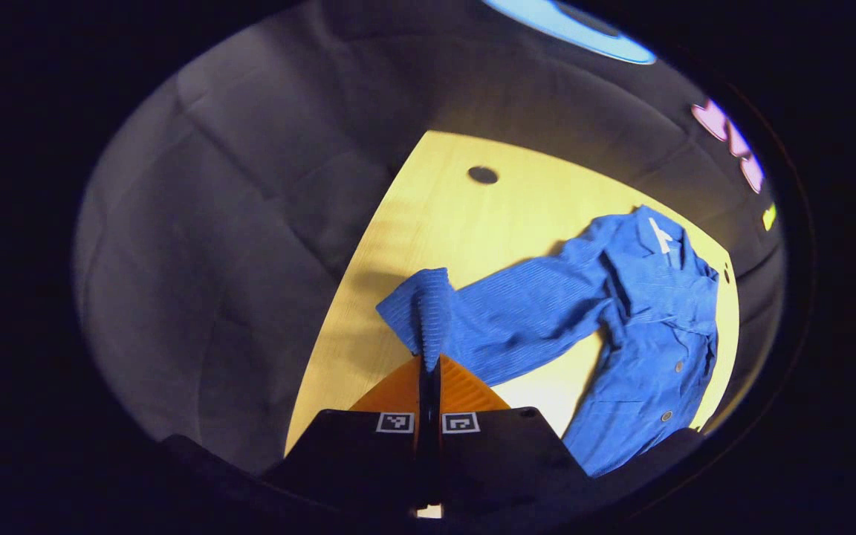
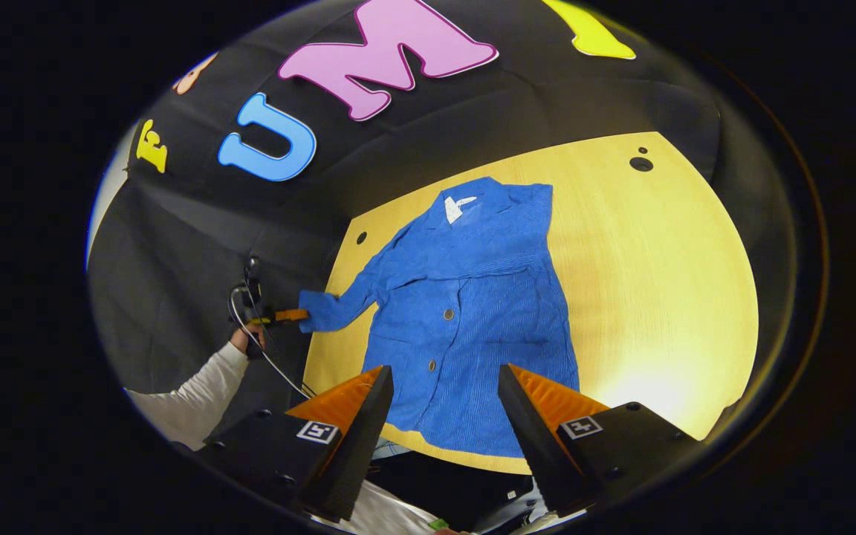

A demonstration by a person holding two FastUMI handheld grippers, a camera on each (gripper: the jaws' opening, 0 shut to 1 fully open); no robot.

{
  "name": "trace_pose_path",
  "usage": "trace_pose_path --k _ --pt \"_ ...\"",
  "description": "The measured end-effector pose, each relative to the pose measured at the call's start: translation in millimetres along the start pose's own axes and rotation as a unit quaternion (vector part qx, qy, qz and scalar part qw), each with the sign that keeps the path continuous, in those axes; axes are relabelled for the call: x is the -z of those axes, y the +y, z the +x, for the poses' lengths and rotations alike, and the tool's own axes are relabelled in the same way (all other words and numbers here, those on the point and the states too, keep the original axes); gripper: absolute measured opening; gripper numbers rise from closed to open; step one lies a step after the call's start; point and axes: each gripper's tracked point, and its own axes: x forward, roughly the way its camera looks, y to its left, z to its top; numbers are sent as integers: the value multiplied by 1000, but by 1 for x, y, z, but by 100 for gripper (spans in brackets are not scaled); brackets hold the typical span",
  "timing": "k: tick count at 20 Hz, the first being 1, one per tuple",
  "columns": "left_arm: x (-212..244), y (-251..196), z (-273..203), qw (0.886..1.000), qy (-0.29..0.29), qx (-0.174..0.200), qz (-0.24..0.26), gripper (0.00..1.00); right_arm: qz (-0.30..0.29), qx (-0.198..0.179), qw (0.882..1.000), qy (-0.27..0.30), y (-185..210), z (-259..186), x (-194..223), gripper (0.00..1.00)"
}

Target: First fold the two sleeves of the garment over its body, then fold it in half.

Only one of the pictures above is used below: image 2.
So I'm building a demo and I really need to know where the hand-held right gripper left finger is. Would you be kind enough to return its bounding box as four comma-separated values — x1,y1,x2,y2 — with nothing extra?
198,364,395,522

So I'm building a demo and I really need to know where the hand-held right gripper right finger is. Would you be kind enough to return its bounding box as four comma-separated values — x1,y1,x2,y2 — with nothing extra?
497,363,704,519

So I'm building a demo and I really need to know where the blue corduroy jacket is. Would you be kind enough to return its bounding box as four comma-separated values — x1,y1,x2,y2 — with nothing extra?
298,176,581,459

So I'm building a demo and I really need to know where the black backdrop cloth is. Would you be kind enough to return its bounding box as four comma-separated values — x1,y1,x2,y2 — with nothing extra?
86,0,800,476

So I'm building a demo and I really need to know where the person's white shirt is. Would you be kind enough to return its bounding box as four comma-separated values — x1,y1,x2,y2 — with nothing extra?
313,479,466,535

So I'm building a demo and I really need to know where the thin gripper cable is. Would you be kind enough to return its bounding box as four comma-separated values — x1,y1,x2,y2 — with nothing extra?
227,282,319,400

